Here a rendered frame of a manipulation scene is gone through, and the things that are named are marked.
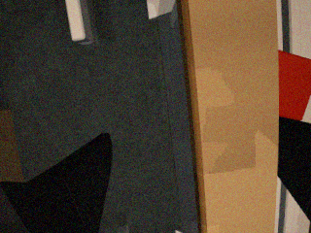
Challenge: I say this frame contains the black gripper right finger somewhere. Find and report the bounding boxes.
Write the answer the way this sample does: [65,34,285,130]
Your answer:
[277,116,311,221]

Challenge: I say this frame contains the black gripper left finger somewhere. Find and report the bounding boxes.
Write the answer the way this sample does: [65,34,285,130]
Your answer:
[0,133,113,233]

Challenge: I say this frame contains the red cube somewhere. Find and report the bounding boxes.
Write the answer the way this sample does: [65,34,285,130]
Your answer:
[278,50,311,121]

